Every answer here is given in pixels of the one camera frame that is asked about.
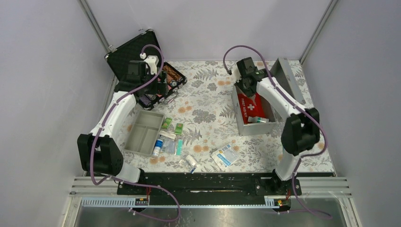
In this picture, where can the clear syringe packet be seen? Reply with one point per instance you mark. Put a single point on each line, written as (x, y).
(189, 167)

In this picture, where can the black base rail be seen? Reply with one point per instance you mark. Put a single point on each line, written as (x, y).
(211, 188)

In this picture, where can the green sachet lower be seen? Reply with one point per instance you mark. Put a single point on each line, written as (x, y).
(178, 129)

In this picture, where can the white bandage roll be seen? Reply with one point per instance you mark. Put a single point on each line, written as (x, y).
(191, 161)

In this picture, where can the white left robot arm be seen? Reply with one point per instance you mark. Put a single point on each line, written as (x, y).
(99, 154)

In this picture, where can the grey metal box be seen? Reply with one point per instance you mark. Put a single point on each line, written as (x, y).
(273, 108)

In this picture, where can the green sachet upper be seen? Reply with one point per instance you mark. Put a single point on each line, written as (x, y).
(166, 123)

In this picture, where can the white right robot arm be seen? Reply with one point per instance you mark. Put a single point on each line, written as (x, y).
(301, 129)

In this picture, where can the teal strip packet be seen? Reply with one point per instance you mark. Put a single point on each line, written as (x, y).
(179, 147)

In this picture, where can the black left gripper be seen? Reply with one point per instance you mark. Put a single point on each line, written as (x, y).
(159, 88)

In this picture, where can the blue white gauze packet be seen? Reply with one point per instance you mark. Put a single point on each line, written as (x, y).
(225, 157)

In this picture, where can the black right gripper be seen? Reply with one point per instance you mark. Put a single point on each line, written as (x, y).
(248, 93)

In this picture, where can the white blue-label bottle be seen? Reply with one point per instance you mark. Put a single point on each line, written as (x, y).
(157, 148)

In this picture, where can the green sachet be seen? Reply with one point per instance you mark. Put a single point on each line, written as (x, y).
(178, 129)
(166, 123)

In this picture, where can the grey plastic tray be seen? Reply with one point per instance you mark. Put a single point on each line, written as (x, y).
(144, 132)

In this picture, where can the red first aid pouch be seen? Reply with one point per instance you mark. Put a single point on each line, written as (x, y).
(250, 107)

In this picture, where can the black poker chip case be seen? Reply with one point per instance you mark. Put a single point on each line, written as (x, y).
(118, 62)

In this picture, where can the white pill bottle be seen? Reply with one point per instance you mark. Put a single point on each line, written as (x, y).
(257, 120)

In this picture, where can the floral table mat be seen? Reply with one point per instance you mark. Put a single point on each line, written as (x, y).
(204, 106)

